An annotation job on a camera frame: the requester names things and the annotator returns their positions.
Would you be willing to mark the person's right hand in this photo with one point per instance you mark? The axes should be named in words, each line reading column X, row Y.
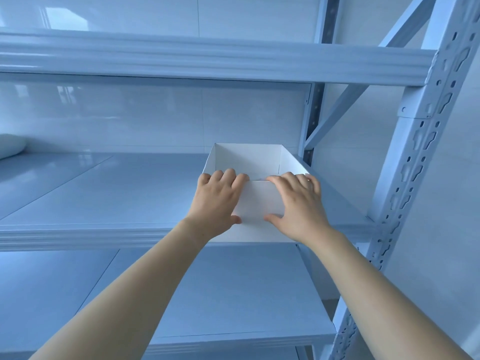
column 300, row 211

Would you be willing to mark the person's left hand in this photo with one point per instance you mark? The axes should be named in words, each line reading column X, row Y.
column 213, row 206

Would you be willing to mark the person's right middle finger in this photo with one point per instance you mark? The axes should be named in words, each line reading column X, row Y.
column 290, row 179

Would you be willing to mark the person's left thumb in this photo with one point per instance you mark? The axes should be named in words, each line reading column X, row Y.
column 235, row 220

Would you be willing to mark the person's left little finger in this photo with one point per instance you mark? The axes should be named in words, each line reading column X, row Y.
column 203, row 180

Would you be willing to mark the person's left middle finger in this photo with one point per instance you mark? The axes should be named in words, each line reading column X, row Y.
column 229, row 178

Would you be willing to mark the person's right little finger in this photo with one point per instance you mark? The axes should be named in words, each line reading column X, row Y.
column 316, row 185

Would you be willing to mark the person's right thumb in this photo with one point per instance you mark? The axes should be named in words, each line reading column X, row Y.
column 273, row 220

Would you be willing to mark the white cardboard box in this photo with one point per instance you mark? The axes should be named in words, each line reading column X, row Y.
column 258, row 206

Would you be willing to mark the person's left forearm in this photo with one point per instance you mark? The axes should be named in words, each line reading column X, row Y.
column 131, row 296

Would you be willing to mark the person's right forearm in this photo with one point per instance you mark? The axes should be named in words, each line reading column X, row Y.
column 378, row 299

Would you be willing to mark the white metal shelving rack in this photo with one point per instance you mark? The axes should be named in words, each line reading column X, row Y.
column 240, row 108

